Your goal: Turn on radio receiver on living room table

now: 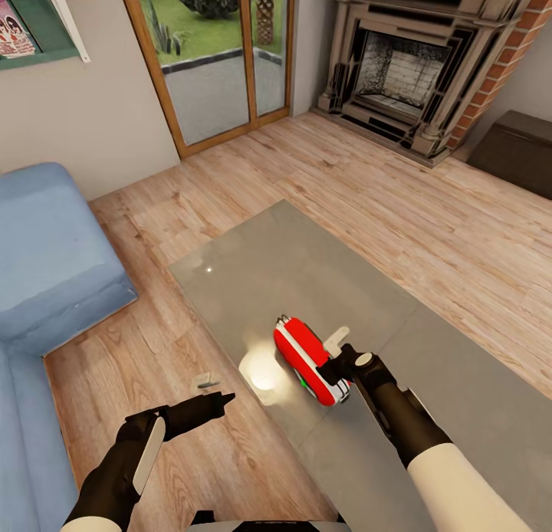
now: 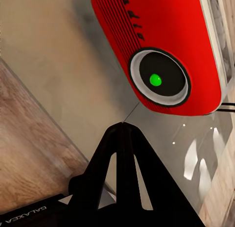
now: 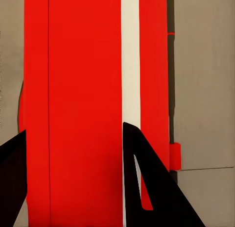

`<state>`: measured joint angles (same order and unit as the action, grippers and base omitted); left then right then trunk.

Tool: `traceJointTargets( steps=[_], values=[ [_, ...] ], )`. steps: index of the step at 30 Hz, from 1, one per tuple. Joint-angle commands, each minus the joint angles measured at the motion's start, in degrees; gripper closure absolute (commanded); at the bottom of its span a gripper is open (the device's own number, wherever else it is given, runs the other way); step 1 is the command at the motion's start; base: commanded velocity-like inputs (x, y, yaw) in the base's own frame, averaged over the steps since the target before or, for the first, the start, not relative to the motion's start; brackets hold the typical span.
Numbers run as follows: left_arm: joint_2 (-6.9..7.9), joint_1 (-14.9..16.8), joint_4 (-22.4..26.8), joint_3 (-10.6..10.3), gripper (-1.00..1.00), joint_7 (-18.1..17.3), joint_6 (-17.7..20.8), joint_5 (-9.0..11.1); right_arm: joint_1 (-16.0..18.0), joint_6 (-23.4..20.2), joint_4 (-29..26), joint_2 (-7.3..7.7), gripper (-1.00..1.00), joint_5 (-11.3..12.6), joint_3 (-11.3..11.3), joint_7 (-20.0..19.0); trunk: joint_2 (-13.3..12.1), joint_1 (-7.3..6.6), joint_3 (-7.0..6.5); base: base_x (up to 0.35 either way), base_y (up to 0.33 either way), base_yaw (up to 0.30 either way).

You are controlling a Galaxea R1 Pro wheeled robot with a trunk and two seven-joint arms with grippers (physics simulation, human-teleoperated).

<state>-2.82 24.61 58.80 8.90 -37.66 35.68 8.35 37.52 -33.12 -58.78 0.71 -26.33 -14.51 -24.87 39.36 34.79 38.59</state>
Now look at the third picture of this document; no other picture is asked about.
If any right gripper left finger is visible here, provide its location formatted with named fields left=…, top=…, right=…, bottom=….
left=0, top=130, right=27, bottom=227

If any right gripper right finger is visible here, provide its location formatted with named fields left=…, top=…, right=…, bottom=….
left=122, top=122, right=205, bottom=227

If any radio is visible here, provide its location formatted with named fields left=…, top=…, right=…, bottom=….
left=17, top=0, right=181, bottom=227

